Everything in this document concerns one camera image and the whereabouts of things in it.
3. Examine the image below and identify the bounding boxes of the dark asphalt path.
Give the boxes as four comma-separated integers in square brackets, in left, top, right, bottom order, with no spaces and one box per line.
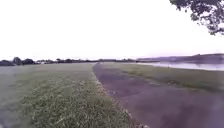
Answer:
[92,62,224,128]

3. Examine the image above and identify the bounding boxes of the pale water surface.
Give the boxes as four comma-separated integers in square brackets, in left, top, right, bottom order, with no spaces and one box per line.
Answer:
[136,61,224,72]

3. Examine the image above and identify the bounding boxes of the grass strip by water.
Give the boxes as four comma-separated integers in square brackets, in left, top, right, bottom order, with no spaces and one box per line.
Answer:
[99,62,224,96]

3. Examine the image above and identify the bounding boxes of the distant wooded shore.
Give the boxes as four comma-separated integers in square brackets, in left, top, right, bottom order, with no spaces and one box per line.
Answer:
[134,53,224,65]

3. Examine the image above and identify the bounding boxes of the wide grass field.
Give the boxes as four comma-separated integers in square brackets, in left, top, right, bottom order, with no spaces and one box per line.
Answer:
[0,62,134,128]

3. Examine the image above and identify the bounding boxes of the overhanging leafy tree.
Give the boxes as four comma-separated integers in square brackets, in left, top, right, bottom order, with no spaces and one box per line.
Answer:
[169,0,224,36]

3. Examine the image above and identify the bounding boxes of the distant row of trees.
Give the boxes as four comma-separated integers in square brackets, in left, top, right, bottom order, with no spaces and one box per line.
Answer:
[0,56,138,67]

